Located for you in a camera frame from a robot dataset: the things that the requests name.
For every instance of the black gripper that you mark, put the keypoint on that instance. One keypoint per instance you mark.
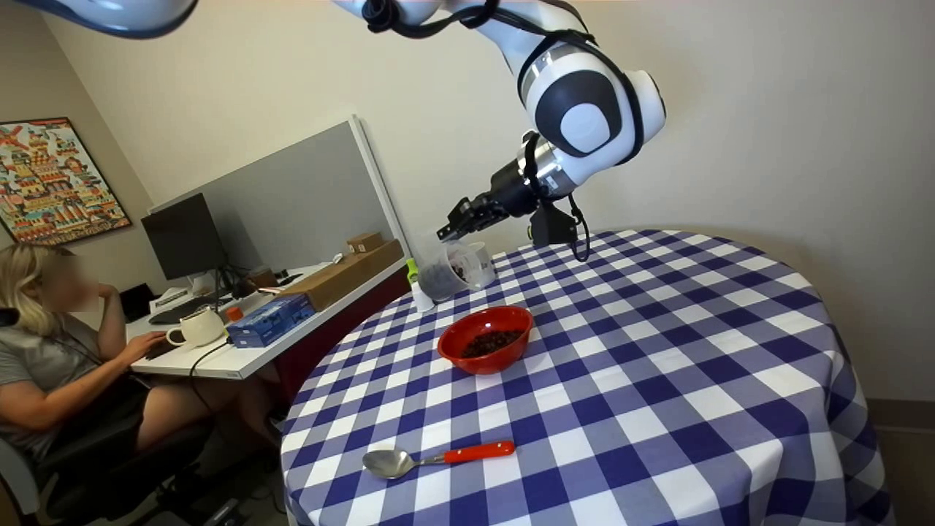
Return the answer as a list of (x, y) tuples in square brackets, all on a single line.
[(514, 193)]

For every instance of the dark coffee beans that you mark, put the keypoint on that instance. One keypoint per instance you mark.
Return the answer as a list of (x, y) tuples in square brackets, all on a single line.
[(438, 281)]

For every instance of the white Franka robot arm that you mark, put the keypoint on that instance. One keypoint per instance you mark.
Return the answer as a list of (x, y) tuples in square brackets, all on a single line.
[(585, 97)]

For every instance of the red bowl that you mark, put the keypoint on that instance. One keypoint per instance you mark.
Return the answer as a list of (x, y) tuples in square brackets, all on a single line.
[(485, 337)]

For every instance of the white bottle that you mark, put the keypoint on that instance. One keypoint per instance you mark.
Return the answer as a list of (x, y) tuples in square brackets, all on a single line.
[(420, 297)]

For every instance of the long cardboard box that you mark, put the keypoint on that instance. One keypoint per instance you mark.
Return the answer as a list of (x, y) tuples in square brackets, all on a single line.
[(344, 268)]

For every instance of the grey partition panel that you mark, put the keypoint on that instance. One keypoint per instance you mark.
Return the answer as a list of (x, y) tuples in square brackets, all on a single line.
[(292, 193)]

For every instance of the blue box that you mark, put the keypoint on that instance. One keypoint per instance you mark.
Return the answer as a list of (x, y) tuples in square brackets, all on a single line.
[(268, 321)]

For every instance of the blue white checkered tablecloth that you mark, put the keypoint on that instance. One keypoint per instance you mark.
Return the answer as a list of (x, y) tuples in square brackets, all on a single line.
[(603, 391)]

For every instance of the white desk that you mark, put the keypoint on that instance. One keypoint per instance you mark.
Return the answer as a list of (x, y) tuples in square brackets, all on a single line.
[(242, 356)]

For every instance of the black computer monitor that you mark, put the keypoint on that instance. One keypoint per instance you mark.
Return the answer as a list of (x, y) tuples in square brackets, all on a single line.
[(178, 239)]

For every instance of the colourful framed picture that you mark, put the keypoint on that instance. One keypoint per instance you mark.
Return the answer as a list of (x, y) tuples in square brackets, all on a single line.
[(52, 180)]

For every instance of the seated person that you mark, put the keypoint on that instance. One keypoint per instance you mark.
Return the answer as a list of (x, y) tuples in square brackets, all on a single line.
[(58, 370)]

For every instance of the black office chair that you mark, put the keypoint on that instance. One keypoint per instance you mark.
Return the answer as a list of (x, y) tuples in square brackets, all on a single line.
[(89, 468)]

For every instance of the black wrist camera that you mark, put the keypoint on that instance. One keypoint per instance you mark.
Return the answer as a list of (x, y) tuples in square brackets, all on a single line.
[(552, 226)]

